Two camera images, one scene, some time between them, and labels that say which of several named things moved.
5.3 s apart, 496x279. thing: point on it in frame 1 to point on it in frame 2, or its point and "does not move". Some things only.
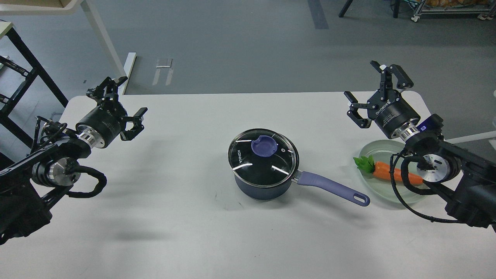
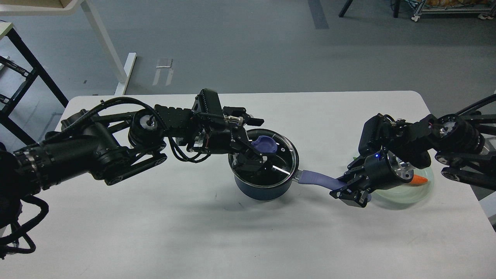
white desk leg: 121,74 does not move
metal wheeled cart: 485,8 does not move
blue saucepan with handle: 263,162 does not move
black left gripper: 109,117 to 228,139
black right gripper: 393,113 to 381,170
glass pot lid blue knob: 264,145 does not move
